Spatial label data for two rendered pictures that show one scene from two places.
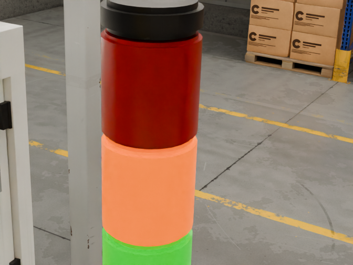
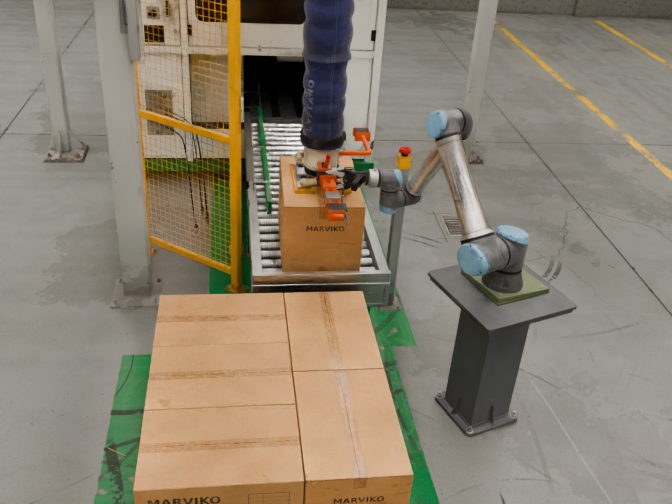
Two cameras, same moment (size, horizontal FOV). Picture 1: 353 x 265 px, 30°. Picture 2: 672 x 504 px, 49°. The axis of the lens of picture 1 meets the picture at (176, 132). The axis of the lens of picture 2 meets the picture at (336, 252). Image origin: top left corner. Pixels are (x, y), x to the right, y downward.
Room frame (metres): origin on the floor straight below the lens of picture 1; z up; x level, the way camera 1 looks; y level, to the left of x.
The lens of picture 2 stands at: (-1.78, -3.78, 2.59)
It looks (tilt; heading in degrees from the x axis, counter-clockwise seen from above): 31 degrees down; 52
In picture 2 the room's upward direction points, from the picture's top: 4 degrees clockwise
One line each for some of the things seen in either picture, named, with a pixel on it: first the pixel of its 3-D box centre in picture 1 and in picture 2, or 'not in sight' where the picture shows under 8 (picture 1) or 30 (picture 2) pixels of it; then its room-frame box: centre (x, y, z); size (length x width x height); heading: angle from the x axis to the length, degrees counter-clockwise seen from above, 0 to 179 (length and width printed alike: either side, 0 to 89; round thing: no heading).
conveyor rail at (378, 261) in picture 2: not in sight; (351, 189); (0.93, -0.42, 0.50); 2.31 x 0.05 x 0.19; 61
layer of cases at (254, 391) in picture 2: not in sight; (268, 407); (-0.50, -1.73, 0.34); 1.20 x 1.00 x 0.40; 61
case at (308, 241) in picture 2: not in sight; (318, 213); (0.27, -0.97, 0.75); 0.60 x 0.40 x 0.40; 60
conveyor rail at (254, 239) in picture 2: not in sight; (251, 189); (0.36, -0.11, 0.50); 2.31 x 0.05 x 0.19; 61
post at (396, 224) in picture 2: not in sight; (395, 234); (0.80, -1.02, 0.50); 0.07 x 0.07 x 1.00; 61
